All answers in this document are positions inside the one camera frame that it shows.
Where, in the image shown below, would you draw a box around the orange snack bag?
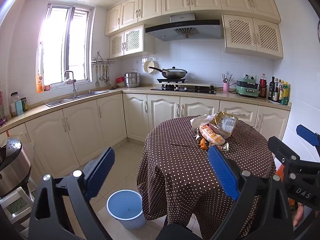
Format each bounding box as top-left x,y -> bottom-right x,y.
199,125 -> 225,145

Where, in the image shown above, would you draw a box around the small orange wrapper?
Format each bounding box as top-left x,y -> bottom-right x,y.
200,138 -> 209,150

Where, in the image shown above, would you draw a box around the white paper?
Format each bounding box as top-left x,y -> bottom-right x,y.
190,114 -> 209,132

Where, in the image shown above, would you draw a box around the blue plastic trash bin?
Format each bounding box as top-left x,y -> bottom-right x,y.
106,190 -> 145,230

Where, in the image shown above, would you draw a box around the steel kitchen sink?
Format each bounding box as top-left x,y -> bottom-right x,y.
45,90 -> 108,107

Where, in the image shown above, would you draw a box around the kitchen window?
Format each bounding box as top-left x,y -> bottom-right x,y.
36,3 -> 93,93

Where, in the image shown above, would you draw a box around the person's right hand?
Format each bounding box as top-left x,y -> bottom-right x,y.
293,203 -> 304,227

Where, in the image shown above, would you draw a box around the white green side cabinet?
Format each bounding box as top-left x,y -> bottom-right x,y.
1,187 -> 34,224

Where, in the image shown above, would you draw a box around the green yellow oil bottle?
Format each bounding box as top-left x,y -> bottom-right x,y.
281,82 -> 289,105

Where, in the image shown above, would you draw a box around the steel rice cooker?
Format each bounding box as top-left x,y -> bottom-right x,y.
0,138 -> 31,198

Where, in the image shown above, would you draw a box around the dark sauce bottle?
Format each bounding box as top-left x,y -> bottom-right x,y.
268,76 -> 275,101

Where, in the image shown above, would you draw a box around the cream lower cabinets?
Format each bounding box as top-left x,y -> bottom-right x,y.
1,91 -> 290,176

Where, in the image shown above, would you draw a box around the cream cabinets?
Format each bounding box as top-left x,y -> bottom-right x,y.
1,91 -> 290,176
105,0 -> 283,60

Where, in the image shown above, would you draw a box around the green electric grill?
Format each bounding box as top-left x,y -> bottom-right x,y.
236,75 -> 259,98

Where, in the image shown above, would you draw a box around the pink utensil holder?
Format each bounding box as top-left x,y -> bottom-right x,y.
223,82 -> 229,93

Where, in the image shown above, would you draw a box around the brown polka dot tablecloth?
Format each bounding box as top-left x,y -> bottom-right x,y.
137,116 -> 276,239

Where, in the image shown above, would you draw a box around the teal box on counter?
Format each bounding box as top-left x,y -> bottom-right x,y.
15,100 -> 24,116

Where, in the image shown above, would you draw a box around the chrome sink faucet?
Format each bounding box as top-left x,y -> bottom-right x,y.
64,70 -> 78,99

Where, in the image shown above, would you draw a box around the clear jar on counter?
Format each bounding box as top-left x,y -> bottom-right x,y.
10,92 -> 20,116

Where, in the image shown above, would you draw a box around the cream upper cabinets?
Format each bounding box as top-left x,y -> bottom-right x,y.
105,0 -> 283,60

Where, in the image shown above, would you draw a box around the black gas stove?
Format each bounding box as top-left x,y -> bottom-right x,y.
151,79 -> 216,94

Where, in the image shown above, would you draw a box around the black wok with lid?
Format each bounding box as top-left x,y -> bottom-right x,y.
153,67 -> 188,79

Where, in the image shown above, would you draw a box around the red bowl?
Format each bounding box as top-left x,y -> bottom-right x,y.
116,76 -> 124,83

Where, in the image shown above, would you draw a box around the steel steamer pot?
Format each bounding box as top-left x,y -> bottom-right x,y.
124,69 -> 141,88

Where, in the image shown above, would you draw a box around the utensil hanging rack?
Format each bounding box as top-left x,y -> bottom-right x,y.
91,51 -> 116,87

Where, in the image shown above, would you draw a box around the range hood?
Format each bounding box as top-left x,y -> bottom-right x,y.
145,14 -> 222,42

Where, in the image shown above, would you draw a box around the round trivet on wall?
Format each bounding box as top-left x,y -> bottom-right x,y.
143,60 -> 155,74

